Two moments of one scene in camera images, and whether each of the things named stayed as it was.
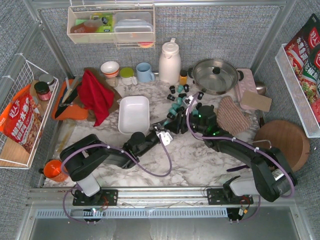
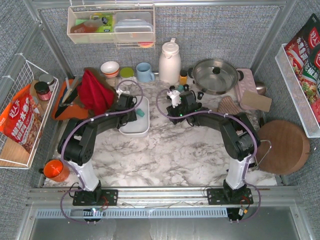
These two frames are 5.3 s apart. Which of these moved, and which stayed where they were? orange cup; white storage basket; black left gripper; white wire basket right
Moved: black left gripper
Stayed: orange cup; white storage basket; white wire basket right
